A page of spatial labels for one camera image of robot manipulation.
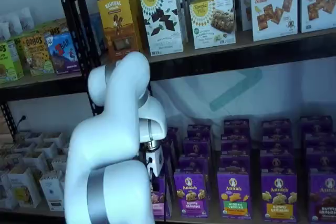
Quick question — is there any purple box green patch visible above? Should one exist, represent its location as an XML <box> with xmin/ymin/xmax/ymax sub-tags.
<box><xmin>216</xmin><ymin>173</ymin><xmax>253</xmax><ymax>220</ymax></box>
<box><xmin>223</xmin><ymin>119</ymin><xmax>250</xmax><ymax>137</ymax></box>
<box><xmin>219</xmin><ymin>154</ymin><xmax>251</xmax><ymax>175</ymax></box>
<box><xmin>220</xmin><ymin>134</ymin><xmax>250</xmax><ymax>156</ymax></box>

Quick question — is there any black metal shelving rack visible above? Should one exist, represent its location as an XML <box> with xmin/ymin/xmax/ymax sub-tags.
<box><xmin>0</xmin><ymin>0</ymin><xmax>106</xmax><ymax>143</ymax></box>
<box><xmin>67</xmin><ymin>0</ymin><xmax>336</xmax><ymax>120</ymax></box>

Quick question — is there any purple Neapolitan Bunny Grahams box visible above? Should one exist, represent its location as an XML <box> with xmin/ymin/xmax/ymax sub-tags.
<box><xmin>151</xmin><ymin>175</ymin><xmax>173</xmax><ymax>219</ymax></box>

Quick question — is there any Z Bar chocolate chip box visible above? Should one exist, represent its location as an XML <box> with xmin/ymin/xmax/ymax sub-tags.
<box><xmin>44</xmin><ymin>32</ymin><xmax>81</xmax><ymax>75</ymax></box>

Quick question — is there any white organic pantry box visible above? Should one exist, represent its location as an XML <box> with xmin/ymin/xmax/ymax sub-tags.
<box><xmin>7</xmin><ymin>165</ymin><xmax>42</xmax><ymax>208</ymax></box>
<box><xmin>43</xmin><ymin>131</ymin><xmax>66</xmax><ymax>154</ymax></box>
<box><xmin>51</xmin><ymin>155</ymin><xmax>68</xmax><ymax>174</ymax></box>
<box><xmin>39</xmin><ymin>170</ymin><xmax>66</xmax><ymax>212</ymax></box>
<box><xmin>22</xmin><ymin>150</ymin><xmax>48</xmax><ymax>174</ymax></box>

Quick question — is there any orange Revival snack box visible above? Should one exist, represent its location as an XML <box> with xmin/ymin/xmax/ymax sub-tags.
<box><xmin>125</xmin><ymin>0</ymin><xmax>156</xmax><ymax>51</ymax></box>
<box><xmin>97</xmin><ymin>0</ymin><xmax>142</xmax><ymax>63</ymax></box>

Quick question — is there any blue pretzel crackers box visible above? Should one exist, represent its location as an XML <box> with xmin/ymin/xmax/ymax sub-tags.
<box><xmin>300</xmin><ymin>0</ymin><xmax>336</xmax><ymax>34</ymax></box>

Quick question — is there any Simple Mills soft bar box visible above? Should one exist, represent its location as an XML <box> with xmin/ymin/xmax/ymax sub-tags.
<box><xmin>188</xmin><ymin>0</ymin><xmax>237</xmax><ymax>50</ymax></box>

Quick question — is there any white pouch bag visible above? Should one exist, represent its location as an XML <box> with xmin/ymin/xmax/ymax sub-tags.
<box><xmin>0</xmin><ymin>21</ymin><xmax>12</xmax><ymax>42</ymax></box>
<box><xmin>18</xmin><ymin>7</ymin><xmax>35</xmax><ymax>33</ymax></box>
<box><xmin>7</xmin><ymin>13</ymin><xmax>24</xmax><ymax>37</ymax></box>

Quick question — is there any white plastic backdrop sheet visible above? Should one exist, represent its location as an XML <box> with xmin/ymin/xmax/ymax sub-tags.
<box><xmin>151</xmin><ymin>56</ymin><xmax>336</xmax><ymax>156</ymax></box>

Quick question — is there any green Bobo's box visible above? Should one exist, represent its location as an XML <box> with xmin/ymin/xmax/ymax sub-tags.
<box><xmin>0</xmin><ymin>42</ymin><xmax>25</xmax><ymax>82</ymax></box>

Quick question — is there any yellow Bobo's box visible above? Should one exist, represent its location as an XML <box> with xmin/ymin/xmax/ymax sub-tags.
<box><xmin>19</xmin><ymin>35</ymin><xmax>55</xmax><ymax>77</ymax></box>
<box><xmin>41</xmin><ymin>20</ymin><xmax>70</xmax><ymax>37</ymax></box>

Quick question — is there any wooden shelf board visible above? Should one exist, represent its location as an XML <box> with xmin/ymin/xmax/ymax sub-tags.
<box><xmin>101</xmin><ymin>28</ymin><xmax>336</xmax><ymax>63</ymax></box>
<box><xmin>0</xmin><ymin>70</ymin><xmax>85</xmax><ymax>88</ymax></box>
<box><xmin>153</xmin><ymin>208</ymin><xmax>310</xmax><ymax>224</ymax></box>
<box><xmin>0</xmin><ymin>200</ymin><xmax>68</xmax><ymax>219</ymax></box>

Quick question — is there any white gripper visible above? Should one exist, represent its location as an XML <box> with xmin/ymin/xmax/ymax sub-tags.
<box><xmin>145</xmin><ymin>147</ymin><xmax>165</xmax><ymax>183</ymax></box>

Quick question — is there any purple box yellow patch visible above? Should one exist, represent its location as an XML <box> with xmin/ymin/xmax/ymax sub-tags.
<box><xmin>260</xmin><ymin>173</ymin><xmax>299</xmax><ymax>222</ymax></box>
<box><xmin>261</xmin><ymin>119</ymin><xmax>292</xmax><ymax>138</ymax></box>
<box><xmin>260</xmin><ymin>135</ymin><xmax>294</xmax><ymax>156</ymax></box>
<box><xmin>259</xmin><ymin>153</ymin><xmax>296</xmax><ymax>176</ymax></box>

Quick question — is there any purple box violet patch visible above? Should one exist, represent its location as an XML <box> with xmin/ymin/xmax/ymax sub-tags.
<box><xmin>173</xmin><ymin>173</ymin><xmax>210</xmax><ymax>219</ymax></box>
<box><xmin>186</xmin><ymin>124</ymin><xmax>212</xmax><ymax>141</ymax></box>
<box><xmin>182</xmin><ymin>137</ymin><xmax>212</xmax><ymax>158</ymax></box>
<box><xmin>178</xmin><ymin>155</ymin><xmax>211</xmax><ymax>176</ymax></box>

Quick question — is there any purple box brown patch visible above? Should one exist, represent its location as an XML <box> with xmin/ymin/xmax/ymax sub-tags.
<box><xmin>303</xmin><ymin>133</ymin><xmax>336</xmax><ymax>154</ymax></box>
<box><xmin>307</xmin><ymin>170</ymin><xmax>336</xmax><ymax>224</ymax></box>
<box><xmin>305</xmin><ymin>151</ymin><xmax>336</xmax><ymax>174</ymax></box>
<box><xmin>299</xmin><ymin>115</ymin><xmax>334</xmax><ymax>135</ymax></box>

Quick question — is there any orange pretzel crackers box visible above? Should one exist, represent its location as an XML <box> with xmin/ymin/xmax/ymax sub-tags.
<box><xmin>235</xmin><ymin>0</ymin><xmax>253</xmax><ymax>32</ymax></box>
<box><xmin>249</xmin><ymin>0</ymin><xmax>299</xmax><ymax>42</ymax></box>

